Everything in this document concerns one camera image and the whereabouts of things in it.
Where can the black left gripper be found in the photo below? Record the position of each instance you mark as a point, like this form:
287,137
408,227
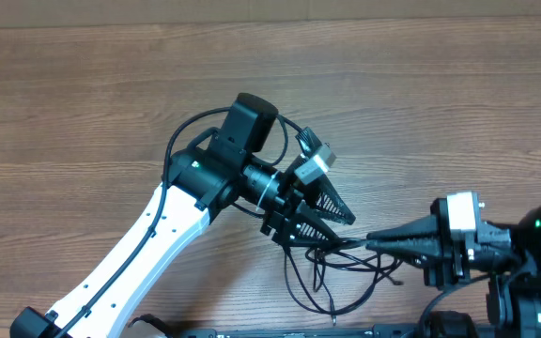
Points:
286,218

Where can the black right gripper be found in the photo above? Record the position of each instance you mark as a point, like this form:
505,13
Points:
444,264

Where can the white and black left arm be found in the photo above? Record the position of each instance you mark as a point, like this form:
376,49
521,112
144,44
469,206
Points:
215,170

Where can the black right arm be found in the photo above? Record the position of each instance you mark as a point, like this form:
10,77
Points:
513,297

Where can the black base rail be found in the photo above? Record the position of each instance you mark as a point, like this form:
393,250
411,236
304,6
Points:
151,326

